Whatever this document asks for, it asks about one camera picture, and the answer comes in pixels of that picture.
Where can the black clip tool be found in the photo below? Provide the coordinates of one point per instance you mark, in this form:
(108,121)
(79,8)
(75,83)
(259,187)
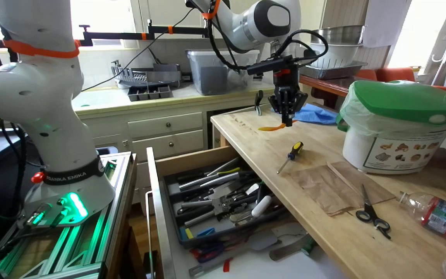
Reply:
(259,100)

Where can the black scissors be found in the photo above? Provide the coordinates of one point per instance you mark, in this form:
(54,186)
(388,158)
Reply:
(371,215)

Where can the grey cutlery tray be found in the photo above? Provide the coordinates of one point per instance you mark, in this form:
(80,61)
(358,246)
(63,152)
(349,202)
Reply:
(149,93)

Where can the metal baking tray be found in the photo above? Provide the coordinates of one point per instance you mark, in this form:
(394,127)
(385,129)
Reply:
(335,71)

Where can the white hanging cloth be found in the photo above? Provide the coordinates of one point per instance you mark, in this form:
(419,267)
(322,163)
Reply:
(385,23)

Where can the window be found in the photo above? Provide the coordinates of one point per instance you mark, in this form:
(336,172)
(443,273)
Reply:
(420,35)
(99,17)

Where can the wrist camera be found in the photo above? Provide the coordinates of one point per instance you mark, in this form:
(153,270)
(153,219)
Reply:
(263,66)

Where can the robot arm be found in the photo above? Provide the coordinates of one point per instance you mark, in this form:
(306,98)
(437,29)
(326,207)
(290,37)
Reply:
(52,116)

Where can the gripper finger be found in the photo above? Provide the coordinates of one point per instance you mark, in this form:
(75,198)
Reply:
(277,101)
(299,100)

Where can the clear plastic bottle red label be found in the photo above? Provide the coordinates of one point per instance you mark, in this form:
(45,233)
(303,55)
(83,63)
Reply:
(436,213)

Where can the blue cloth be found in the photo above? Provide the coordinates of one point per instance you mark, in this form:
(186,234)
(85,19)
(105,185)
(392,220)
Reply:
(318,114)

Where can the brown paper bag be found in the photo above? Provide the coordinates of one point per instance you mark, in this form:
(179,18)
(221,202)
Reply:
(331,186)

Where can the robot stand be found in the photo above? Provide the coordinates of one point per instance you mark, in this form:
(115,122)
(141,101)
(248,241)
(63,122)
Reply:
(72,248)

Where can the dish rack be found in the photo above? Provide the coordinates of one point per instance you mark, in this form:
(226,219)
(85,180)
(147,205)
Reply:
(145,75)

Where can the cream cabinet drawer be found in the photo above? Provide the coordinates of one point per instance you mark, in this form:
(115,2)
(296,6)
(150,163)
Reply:
(153,147)
(149,126)

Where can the orange spatula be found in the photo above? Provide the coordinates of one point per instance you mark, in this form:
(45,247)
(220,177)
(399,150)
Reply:
(271,127)

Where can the wooden table drawer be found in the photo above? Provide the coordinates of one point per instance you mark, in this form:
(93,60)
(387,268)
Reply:
(168,263)

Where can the white colander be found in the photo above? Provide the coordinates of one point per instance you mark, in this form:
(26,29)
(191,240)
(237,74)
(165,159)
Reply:
(337,56)

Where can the steel mixing bowl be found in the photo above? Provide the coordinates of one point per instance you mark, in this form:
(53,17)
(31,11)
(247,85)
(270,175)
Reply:
(339,35)

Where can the red-brown table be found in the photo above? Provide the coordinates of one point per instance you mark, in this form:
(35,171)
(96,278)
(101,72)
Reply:
(323,87)

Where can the white compost bin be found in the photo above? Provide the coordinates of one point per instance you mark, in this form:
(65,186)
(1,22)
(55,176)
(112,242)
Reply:
(397,139)

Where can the heap of kitchen utensils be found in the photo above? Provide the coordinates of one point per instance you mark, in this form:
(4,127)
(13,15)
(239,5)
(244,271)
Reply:
(223,197)

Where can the black stand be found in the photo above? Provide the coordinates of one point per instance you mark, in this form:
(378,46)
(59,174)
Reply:
(114,36)

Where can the black utensil tray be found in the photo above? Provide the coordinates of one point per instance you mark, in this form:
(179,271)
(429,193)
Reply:
(172,228)

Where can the green bin lid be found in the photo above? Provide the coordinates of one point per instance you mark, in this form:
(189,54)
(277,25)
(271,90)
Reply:
(401,99)

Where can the metal scraper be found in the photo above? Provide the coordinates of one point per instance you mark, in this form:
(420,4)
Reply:
(289,250)

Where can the clear plastic storage box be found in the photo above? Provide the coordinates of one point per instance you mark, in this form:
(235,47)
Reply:
(211,73)

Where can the grey spatula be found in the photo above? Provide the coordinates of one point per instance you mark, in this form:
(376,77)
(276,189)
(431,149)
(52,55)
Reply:
(259,241)

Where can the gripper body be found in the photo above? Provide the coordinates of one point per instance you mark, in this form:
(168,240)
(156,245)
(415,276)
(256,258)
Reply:
(287,80)

